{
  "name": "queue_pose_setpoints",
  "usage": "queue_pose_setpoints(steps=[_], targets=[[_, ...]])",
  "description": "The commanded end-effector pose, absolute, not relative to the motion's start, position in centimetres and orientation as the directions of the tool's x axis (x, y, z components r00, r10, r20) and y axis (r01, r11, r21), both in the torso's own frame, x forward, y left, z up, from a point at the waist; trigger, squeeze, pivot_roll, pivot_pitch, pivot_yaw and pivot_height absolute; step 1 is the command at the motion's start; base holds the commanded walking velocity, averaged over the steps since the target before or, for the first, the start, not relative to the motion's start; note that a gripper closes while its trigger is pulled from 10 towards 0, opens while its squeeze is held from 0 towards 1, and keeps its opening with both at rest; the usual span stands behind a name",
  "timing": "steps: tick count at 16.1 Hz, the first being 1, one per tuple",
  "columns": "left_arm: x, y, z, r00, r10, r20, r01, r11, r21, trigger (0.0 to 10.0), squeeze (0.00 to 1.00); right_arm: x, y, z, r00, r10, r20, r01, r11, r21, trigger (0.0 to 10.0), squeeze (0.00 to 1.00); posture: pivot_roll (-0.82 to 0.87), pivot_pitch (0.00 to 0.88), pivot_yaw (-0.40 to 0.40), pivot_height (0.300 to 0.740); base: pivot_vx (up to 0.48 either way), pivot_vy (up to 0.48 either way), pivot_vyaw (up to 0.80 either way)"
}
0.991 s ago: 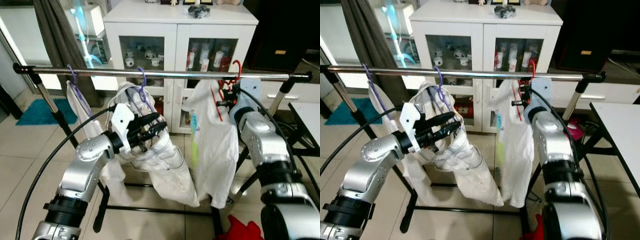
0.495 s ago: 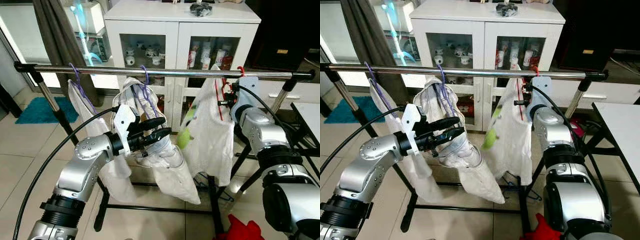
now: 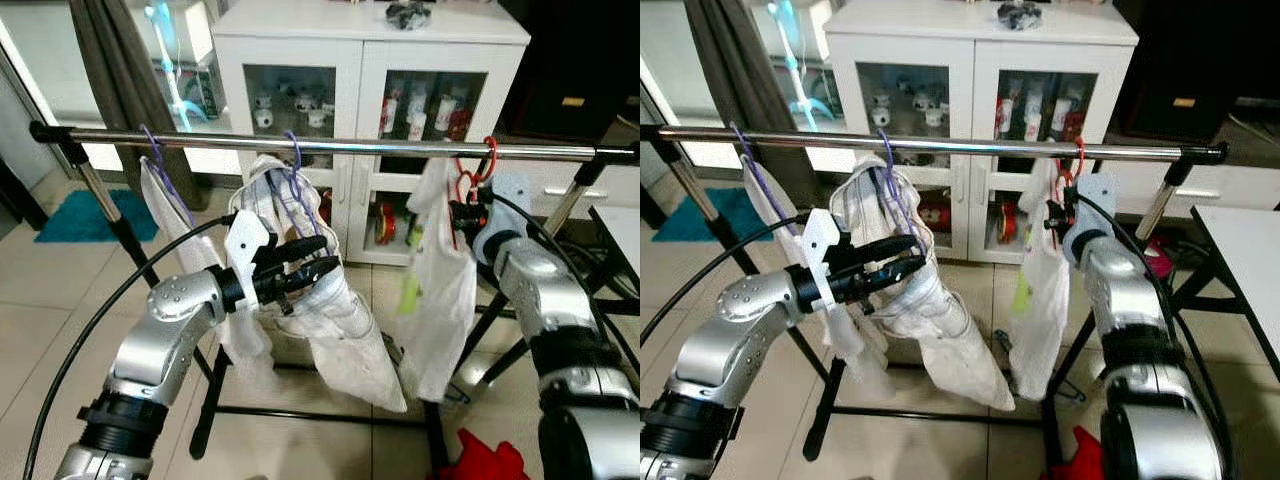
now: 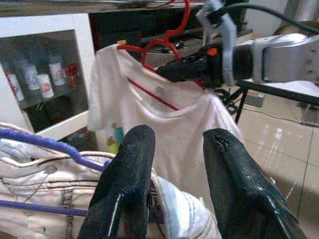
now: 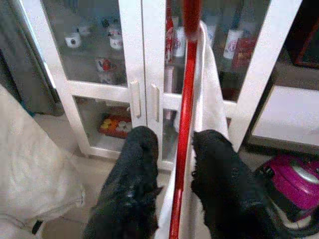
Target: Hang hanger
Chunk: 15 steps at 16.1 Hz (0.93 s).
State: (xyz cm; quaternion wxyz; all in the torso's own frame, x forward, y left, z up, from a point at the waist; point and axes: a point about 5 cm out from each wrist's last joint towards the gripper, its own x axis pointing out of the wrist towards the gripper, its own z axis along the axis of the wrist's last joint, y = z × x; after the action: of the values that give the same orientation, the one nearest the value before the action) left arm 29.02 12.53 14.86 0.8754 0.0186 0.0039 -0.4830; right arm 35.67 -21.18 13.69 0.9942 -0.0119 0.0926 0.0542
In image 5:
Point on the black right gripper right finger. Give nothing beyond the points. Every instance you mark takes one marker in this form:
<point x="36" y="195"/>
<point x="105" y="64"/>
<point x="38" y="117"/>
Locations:
<point x="224" y="186"/>

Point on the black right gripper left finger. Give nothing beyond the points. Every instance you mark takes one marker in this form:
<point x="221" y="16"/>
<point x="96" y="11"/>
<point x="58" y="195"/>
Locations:
<point x="129" y="189"/>

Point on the white printed t-shirt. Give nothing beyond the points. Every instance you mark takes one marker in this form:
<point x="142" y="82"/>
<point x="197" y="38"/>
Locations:
<point x="211" y="99"/>

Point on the red plastic hanger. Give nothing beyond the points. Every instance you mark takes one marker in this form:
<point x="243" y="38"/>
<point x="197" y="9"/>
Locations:
<point x="185" y="99"/>

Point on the red tray with cups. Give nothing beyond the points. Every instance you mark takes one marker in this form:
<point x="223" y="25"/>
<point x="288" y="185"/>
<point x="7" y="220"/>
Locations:
<point x="112" y="129"/>

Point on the magenta appliance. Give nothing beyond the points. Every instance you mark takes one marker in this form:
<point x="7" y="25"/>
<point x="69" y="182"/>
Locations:
<point x="294" y="179"/>

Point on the white low drawer unit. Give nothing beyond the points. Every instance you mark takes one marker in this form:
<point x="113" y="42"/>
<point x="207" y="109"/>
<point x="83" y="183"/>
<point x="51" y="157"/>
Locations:
<point x="286" y="112"/>

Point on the cream denim garment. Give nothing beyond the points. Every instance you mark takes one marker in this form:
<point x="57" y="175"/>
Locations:
<point x="30" y="161"/>

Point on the red box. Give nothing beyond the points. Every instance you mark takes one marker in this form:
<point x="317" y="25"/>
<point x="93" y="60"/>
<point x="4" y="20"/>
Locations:
<point x="245" y="54"/>

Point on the white glass door cabinet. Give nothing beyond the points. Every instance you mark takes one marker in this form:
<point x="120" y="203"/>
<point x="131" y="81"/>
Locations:
<point x="139" y="49"/>

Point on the white bottle blue label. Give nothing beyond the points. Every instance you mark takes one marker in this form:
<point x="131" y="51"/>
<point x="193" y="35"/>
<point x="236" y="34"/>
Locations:
<point x="233" y="43"/>

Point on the white mug red print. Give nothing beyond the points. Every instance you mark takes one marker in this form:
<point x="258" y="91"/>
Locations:
<point x="115" y="41"/>

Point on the white mug black print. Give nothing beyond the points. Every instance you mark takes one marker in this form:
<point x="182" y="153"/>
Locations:
<point x="72" y="39"/>

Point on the dark wooden cabinet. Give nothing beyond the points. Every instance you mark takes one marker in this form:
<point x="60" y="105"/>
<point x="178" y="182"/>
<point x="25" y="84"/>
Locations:
<point x="309" y="37"/>

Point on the grey curtain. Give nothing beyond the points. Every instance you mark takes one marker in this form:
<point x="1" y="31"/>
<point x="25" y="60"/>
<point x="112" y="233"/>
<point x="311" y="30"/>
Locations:
<point x="15" y="49"/>

